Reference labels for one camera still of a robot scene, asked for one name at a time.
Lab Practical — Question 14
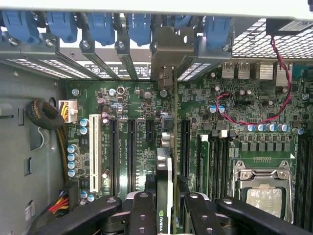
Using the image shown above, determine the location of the installed CPU chip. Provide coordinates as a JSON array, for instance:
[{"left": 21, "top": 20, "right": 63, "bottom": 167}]
[{"left": 246, "top": 187, "right": 286, "bottom": 218}]

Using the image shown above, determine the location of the metal CPU socket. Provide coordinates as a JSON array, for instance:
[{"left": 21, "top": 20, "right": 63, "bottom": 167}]
[{"left": 231, "top": 159, "right": 295, "bottom": 225}]

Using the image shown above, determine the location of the metal locking lever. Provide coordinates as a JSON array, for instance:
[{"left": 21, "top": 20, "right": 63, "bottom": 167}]
[{"left": 285, "top": 160, "right": 295, "bottom": 225}]

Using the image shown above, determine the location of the black RAM slot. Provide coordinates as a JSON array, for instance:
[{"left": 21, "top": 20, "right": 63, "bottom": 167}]
[
  {"left": 210, "top": 137, "right": 222, "bottom": 199},
  {"left": 221, "top": 137, "right": 232, "bottom": 200}
]

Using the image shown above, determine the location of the white PCI expansion slot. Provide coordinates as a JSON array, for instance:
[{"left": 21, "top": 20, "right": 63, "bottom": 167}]
[{"left": 89, "top": 114, "right": 102, "bottom": 193}]

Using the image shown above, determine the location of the long PCIe expansion slot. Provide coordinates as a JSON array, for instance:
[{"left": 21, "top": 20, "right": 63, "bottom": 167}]
[
  {"left": 109, "top": 117, "right": 121, "bottom": 196},
  {"left": 180, "top": 118, "right": 191, "bottom": 181},
  {"left": 127, "top": 118, "right": 138, "bottom": 194}
]

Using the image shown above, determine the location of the installed green RAM stick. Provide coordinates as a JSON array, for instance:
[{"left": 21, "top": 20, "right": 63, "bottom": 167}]
[{"left": 197, "top": 133, "right": 211, "bottom": 195}]

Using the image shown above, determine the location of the grey power supply unit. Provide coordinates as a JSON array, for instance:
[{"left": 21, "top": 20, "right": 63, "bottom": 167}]
[{"left": 0, "top": 61, "right": 67, "bottom": 235}]

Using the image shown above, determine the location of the white power connector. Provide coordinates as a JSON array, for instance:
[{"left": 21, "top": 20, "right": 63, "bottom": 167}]
[{"left": 58, "top": 99, "right": 79, "bottom": 124}]

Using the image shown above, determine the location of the short PCIe expansion slot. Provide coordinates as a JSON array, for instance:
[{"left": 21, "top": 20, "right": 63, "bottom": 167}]
[{"left": 146, "top": 119, "right": 155, "bottom": 142}]

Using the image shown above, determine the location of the green motherboard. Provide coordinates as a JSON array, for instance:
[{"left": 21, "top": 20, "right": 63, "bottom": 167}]
[{"left": 62, "top": 61, "right": 313, "bottom": 235}]

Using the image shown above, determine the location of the silver USB port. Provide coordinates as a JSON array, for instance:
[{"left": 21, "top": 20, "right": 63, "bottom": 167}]
[
  {"left": 222, "top": 62, "right": 235, "bottom": 79},
  {"left": 237, "top": 62, "right": 250, "bottom": 79}
]

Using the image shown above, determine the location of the metal slot cover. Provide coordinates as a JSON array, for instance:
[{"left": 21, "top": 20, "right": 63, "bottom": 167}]
[
  {"left": 79, "top": 38, "right": 114, "bottom": 81},
  {"left": 0, "top": 39, "right": 67, "bottom": 79},
  {"left": 115, "top": 36, "right": 140, "bottom": 81},
  {"left": 36, "top": 33, "right": 92, "bottom": 79}
]

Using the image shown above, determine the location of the blue slot retention clip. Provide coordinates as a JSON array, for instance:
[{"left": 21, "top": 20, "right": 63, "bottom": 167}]
[
  {"left": 87, "top": 12, "right": 115, "bottom": 47},
  {"left": 127, "top": 13, "right": 152, "bottom": 47},
  {"left": 167, "top": 14, "right": 194, "bottom": 30},
  {"left": 204, "top": 16, "right": 232, "bottom": 49},
  {"left": 1, "top": 11, "right": 41, "bottom": 45},
  {"left": 46, "top": 12, "right": 79, "bottom": 44}
]

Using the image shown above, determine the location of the open black PC case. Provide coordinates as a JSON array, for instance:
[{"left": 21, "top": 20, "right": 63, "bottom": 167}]
[{"left": 0, "top": 0, "right": 313, "bottom": 235}]

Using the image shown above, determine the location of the red yellow wire bundle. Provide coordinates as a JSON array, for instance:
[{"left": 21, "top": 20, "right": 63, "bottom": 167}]
[{"left": 47, "top": 189, "right": 71, "bottom": 218}]

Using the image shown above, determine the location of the black sleeved power wire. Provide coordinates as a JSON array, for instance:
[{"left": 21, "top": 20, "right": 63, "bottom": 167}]
[{"left": 25, "top": 97, "right": 71, "bottom": 187}]

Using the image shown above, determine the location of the red black twisted wire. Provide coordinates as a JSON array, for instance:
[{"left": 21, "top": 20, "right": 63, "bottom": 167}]
[{"left": 216, "top": 34, "right": 293, "bottom": 125}]

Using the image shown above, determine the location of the black chassis switch box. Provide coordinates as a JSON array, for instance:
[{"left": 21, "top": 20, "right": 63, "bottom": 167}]
[{"left": 266, "top": 19, "right": 313, "bottom": 36}]

